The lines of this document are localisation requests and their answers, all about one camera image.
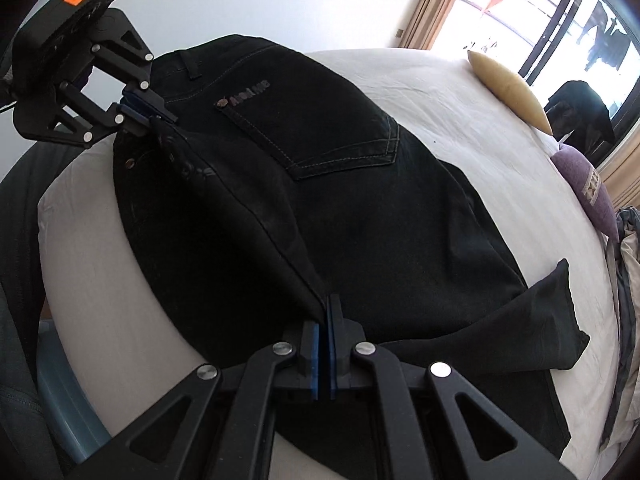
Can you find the black denim pants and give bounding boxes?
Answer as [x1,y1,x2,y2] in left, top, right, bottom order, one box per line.
[113,35,589,456]

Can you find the beige grey folded duvet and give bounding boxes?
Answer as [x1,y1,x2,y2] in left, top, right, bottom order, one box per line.
[600,206,639,451]

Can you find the white bed mattress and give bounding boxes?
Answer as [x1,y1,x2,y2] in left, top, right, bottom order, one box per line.
[38,49,618,479]

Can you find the person leg dark trousers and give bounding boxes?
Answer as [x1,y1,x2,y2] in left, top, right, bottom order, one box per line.
[1,142,82,479]

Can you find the purple patterned pillow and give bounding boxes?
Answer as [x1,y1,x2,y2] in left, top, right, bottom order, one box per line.
[551,143,620,242]

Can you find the right beige curtain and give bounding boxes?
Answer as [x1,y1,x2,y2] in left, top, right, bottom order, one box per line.
[599,122,640,210]

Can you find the beige curtain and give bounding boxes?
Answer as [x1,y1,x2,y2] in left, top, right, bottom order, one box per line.
[599,122,640,210]
[398,0,457,50]

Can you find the left beige curtain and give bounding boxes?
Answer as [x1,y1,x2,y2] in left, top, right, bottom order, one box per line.
[398,0,457,50]

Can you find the black clothes on chair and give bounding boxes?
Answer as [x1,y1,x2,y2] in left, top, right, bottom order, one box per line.
[544,80,615,166]

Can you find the yellow pillow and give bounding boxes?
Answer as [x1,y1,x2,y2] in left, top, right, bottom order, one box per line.
[468,50,552,136]

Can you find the hanging dark clothes outside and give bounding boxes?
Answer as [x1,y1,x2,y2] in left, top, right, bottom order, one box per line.
[577,1,631,72]

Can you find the blue grey bed frame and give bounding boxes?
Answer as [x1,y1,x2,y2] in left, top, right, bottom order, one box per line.
[37,320,111,464]

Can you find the black sliding door frame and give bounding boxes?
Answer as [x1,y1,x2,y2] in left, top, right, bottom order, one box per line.
[521,0,639,162]

